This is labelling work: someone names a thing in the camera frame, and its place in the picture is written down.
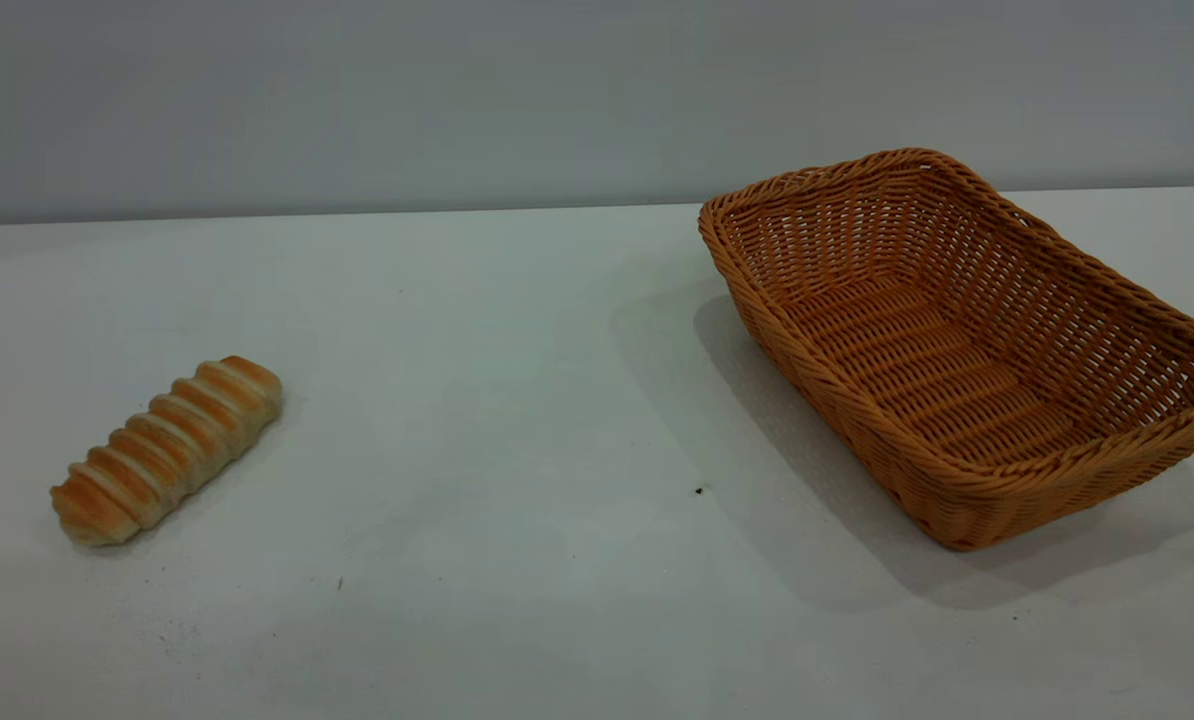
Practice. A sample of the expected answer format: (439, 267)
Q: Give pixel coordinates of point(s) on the orange woven wicker basket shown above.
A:
(957, 360)

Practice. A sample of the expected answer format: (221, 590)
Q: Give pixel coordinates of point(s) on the striped long bread roll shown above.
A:
(167, 450)

